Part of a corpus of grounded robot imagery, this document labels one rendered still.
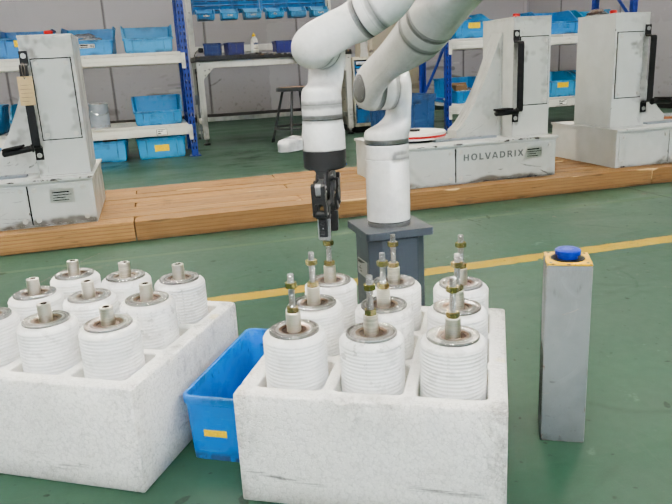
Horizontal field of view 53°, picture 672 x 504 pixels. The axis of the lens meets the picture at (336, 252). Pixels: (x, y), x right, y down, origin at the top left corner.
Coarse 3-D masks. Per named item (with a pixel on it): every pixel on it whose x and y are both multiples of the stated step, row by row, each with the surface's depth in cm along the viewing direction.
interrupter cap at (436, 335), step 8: (432, 328) 98; (440, 328) 98; (464, 328) 98; (472, 328) 98; (432, 336) 96; (440, 336) 96; (464, 336) 96; (472, 336) 95; (440, 344) 93; (448, 344) 93; (456, 344) 92; (464, 344) 92; (472, 344) 93
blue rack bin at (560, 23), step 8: (552, 16) 633; (560, 16) 622; (568, 16) 609; (552, 24) 585; (560, 24) 587; (568, 24) 589; (576, 24) 591; (552, 32) 588; (560, 32) 590; (568, 32) 592; (576, 32) 594
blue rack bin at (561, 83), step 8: (552, 72) 645; (560, 72) 633; (568, 72) 620; (552, 80) 646; (560, 80) 597; (568, 80) 599; (552, 88) 599; (560, 88) 600; (568, 88) 602; (552, 96) 602; (560, 96) 604
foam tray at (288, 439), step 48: (336, 384) 99; (240, 432) 99; (288, 432) 98; (336, 432) 96; (384, 432) 94; (432, 432) 92; (480, 432) 91; (288, 480) 100; (336, 480) 98; (384, 480) 96; (432, 480) 94; (480, 480) 93
